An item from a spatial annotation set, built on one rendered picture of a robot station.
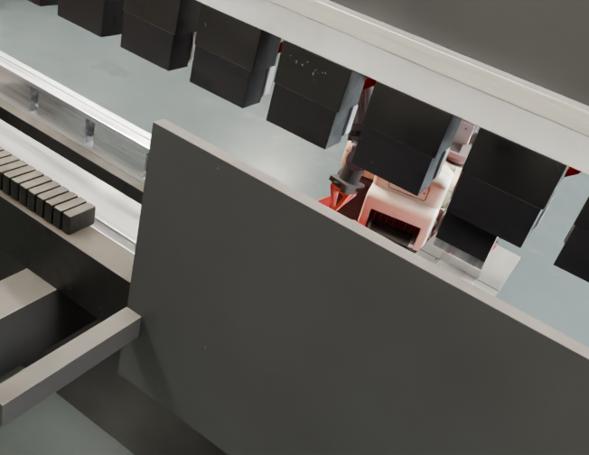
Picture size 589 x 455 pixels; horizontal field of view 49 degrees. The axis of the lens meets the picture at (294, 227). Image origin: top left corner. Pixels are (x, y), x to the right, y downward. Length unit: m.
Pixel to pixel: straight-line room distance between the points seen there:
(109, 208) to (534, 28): 0.81
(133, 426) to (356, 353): 1.34
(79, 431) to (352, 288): 1.54
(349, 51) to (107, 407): 1.33
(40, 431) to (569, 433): 1.70
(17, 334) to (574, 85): 0.97
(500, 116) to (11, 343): 0.92
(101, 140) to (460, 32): 1.00
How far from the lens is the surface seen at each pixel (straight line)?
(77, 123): 1.72
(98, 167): 1.66
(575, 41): 0.89
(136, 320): 0.97
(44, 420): 2.20
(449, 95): 1.14
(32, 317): 1.26
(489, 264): 1.45
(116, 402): 2.04
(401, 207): 2.00
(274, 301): 0.80
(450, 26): 0.93
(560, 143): 1.11
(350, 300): 0.74
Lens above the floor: 1.69
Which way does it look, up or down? 32 degrees down
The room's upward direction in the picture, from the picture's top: 16 degrees clockwise
